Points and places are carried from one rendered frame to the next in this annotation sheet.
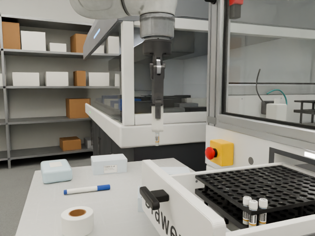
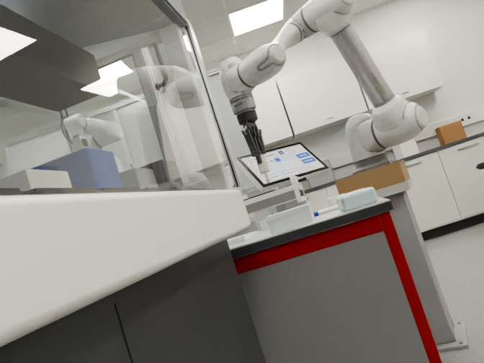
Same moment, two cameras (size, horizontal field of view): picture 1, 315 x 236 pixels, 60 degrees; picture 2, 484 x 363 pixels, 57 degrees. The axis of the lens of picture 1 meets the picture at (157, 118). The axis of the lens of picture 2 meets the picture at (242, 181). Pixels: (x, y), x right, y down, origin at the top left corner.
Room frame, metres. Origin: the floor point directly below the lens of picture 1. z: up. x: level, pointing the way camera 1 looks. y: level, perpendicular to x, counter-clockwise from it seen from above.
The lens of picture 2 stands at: (2.21, 0.77, 0.83)
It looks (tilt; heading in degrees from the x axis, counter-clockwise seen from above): 4 degrees up; 210
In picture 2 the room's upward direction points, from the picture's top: 18 degrees counter-clockwise
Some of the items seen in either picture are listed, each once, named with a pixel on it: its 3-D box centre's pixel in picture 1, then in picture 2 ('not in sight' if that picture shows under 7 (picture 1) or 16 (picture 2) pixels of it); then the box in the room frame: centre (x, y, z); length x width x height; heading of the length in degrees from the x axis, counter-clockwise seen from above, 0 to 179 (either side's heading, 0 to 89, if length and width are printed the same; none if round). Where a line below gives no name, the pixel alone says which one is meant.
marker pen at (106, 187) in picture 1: (87, 189); (327, 210); (0.81, 0.22, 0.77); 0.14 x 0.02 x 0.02; 109
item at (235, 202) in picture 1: (222, 191); not in sight; (0.46, -0.12, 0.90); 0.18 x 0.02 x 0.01; 19
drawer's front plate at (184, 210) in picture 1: (171, 212); (298, 189); (0.43, -0.02, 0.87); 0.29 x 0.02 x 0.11; 19
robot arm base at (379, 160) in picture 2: not in sight; (372, 163); (-0.03, 0.19, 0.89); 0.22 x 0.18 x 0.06; 6
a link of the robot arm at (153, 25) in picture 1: (157, 29); (243, 106); (0.72, 0.00, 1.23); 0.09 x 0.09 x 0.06
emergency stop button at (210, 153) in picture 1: (211, 153); not in sight; (0.83, -0.17, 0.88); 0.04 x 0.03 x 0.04; 19
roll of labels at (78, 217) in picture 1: (77, 221); (337, 201); (0.58, 0.18, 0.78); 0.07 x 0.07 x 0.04
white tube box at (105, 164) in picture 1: (108, 164); (291, 218); (1.02, 0.19, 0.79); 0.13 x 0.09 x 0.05; 108
